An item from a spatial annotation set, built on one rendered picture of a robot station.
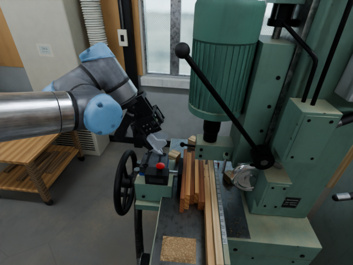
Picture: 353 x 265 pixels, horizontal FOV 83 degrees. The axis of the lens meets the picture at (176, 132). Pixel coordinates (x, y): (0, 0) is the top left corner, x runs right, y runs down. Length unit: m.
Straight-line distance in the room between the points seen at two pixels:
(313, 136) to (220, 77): 0.27
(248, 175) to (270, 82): 0.29
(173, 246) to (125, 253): 1.05
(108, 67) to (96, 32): 1.41
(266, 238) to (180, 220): 0.33
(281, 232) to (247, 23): 0.71
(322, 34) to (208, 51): 0.24
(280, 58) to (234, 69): 0.12
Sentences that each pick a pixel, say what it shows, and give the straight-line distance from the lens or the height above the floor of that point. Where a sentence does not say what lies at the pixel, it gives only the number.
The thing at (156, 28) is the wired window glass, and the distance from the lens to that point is 2.03.
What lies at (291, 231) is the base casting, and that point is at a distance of 0.93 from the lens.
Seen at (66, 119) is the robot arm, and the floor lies 1.33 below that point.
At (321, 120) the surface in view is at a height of 1.28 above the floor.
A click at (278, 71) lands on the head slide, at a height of 1.35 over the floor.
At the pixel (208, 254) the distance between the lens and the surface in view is 0.63.
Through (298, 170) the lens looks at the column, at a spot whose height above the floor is 1.05.
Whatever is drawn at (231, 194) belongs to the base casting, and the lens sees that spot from 0.95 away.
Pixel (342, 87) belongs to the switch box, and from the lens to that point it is 0.62.
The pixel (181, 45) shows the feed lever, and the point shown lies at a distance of 0.47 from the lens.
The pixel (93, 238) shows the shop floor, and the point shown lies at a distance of 1.80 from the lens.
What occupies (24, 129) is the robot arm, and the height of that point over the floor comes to 1.33.
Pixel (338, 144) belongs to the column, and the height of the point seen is 1.16.
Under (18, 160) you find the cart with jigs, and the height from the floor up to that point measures 0.53.
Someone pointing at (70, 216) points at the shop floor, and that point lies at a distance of 1.98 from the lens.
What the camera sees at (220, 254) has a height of 0.95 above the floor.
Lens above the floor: 1.51
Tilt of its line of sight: 34 degrees down
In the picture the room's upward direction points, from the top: 2 degrees clockwise
